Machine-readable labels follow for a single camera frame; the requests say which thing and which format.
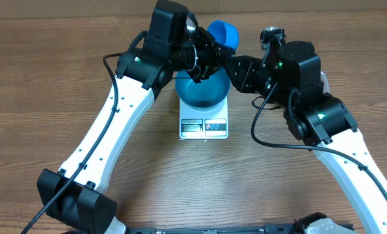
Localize blue plastic measuring scoop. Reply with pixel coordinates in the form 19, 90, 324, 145
207, 20, 239, 50

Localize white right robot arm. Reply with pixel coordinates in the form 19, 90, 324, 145
224, 41, 387, 233

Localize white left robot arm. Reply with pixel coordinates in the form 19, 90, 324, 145
37, 1, 239, 233

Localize teal blue bowl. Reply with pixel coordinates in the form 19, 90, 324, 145
175, 68, 231, 108

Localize white digital kitchen scale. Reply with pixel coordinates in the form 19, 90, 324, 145
179, 97, 229, 140

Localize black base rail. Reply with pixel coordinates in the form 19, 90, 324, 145
126, 212, 356, 234

